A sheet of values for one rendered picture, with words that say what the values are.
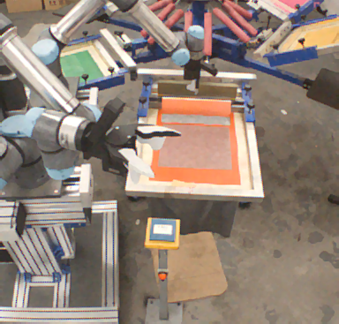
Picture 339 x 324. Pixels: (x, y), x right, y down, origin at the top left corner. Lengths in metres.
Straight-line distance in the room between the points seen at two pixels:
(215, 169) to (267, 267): 1.05
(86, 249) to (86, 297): 0.32
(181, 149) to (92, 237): 0.92
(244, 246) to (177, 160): 1.08
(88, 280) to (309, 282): 1.42
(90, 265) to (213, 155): 1.02
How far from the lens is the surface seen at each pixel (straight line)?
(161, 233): 1.47
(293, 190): 3.02
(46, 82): 0.97
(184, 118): 1.95
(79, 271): 2.29
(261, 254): 2.61
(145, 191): 1.57
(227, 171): 1.71
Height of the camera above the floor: 2.20
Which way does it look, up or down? 45 degrees down
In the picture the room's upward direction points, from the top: straight up
